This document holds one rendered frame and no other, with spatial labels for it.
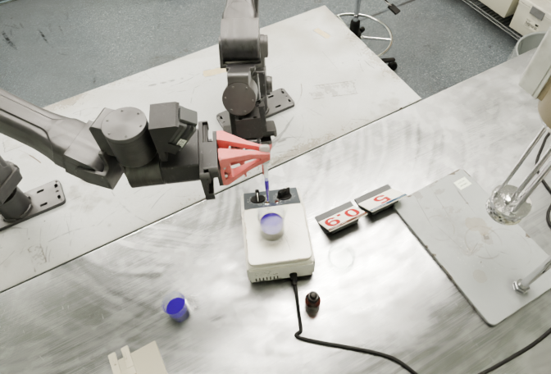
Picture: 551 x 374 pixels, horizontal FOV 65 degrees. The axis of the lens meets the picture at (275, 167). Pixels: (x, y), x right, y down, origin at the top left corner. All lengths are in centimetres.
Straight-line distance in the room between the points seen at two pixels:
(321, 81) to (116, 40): 200
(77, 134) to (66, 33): 256
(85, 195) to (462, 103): 96
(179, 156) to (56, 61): 246
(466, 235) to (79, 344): 79
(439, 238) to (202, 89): 71
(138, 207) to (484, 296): 73
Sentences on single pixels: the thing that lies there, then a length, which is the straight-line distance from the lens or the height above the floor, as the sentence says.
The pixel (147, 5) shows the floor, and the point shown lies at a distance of 327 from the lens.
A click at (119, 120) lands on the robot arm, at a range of 60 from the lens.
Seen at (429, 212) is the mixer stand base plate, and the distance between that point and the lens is 100.
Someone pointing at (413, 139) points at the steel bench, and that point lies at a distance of 112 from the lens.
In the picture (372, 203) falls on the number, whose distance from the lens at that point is 97.
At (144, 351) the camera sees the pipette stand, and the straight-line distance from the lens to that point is 89.
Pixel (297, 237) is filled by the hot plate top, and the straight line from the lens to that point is 84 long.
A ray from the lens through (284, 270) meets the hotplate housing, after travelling 85.
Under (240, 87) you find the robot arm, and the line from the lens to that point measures 73.
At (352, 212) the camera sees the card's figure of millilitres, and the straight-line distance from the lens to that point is 95.
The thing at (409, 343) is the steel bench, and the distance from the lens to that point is 89.
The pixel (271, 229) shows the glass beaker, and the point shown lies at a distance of 79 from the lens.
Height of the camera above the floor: 174
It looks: 54 degrees down
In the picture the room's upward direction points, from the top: 3 degrees counter-clockwise
